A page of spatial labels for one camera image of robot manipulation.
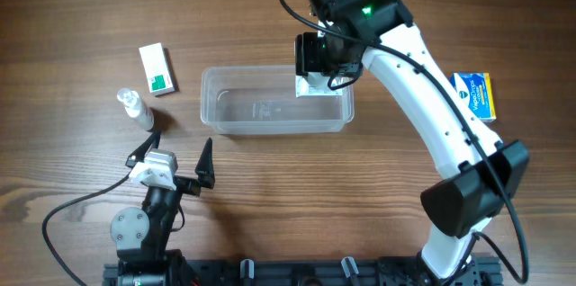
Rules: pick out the blue yellow VapoDrops box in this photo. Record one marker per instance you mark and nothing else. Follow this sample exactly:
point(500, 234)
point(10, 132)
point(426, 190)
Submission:
point(475, 90)

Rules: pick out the white blue medicine box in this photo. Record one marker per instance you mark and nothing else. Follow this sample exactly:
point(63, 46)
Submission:
point(315, 85)

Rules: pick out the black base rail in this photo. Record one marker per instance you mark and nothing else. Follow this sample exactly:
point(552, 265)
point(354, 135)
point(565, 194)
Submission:
point(388, 270)

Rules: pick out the clear cap white spray bottle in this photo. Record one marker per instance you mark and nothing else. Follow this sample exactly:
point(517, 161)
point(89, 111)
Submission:
point(136, 108)

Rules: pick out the clear plastic container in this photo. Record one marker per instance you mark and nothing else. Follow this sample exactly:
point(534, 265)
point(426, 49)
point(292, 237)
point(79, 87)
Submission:
point(262, 100)

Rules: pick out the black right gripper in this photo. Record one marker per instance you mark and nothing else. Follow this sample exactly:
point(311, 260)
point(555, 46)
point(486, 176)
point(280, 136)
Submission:
point(307, 55)

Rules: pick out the white green medicine box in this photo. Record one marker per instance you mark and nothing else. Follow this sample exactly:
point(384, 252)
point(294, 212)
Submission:
point(157, 69)

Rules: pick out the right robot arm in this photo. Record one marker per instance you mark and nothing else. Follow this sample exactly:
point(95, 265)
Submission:
point(480, 173)

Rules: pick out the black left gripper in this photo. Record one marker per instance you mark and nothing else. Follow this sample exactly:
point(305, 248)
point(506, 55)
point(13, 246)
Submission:
point(181, 182)

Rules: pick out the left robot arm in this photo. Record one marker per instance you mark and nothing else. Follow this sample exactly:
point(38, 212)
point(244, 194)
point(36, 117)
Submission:
point(140, 234)

